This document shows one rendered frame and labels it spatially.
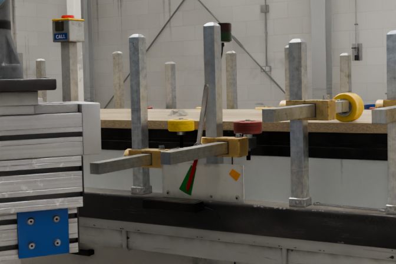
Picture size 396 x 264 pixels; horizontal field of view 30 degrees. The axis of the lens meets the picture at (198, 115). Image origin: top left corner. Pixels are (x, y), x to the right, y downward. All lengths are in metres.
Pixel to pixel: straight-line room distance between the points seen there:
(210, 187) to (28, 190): 0.82
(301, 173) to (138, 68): 0.57
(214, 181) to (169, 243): 0.26
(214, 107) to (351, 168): 0.41
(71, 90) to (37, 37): 9.62
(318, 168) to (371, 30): 7.56
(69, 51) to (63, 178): 1.03
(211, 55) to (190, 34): 9.09
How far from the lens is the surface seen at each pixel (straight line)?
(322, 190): 2.11
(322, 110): 1.84
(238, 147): 1.95
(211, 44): 1.99
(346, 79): 2.98
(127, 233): 2.23
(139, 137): 2.13
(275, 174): 2.16
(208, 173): 2.00
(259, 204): 1.94
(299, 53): 1.87
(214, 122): 1.99
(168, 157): 1.74
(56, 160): 1.29
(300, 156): 1.88
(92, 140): 1.30
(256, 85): 10.41
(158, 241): 2.17
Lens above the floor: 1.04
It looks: 3 degrees down
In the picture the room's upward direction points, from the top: 1 degrees counter-clockwise
